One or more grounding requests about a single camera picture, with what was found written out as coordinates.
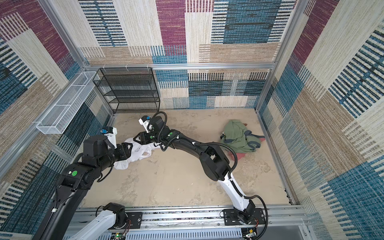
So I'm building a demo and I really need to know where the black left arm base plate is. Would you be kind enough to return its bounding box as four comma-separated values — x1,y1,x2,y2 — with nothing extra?
122,212,143,230

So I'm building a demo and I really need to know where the white cloth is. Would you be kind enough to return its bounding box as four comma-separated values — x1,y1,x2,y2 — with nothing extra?
114,138,161,170

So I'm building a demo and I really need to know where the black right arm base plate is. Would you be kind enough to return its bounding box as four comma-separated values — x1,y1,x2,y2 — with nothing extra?
220,208,266,226

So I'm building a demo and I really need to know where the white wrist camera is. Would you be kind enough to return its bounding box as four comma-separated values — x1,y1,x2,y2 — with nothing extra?
139,116,151,133
101,127,118,149

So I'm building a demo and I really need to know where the green cloth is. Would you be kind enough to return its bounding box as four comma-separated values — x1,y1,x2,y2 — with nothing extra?
220,120,256,154

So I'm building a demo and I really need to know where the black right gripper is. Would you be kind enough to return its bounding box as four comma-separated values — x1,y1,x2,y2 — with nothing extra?
133,130,163,145

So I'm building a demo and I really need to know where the red cloth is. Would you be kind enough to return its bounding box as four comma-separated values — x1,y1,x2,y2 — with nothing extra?
228,138,266,161

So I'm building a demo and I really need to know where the white wire mesh basket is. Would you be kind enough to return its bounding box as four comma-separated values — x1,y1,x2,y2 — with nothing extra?
36,72,96,135

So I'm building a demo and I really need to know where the black wire shelf rack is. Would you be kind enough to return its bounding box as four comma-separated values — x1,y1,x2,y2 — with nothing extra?
93,67,161,114

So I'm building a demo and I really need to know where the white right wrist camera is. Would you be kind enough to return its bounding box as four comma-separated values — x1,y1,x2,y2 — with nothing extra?
139,116,151,133

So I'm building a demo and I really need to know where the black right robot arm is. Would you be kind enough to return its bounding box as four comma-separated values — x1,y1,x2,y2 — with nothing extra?
134,112,268,225

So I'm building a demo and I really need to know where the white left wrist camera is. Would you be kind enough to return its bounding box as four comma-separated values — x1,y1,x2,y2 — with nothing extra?
101,127,118,149

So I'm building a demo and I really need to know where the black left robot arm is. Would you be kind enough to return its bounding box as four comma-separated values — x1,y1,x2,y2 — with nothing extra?
33,135,133,240

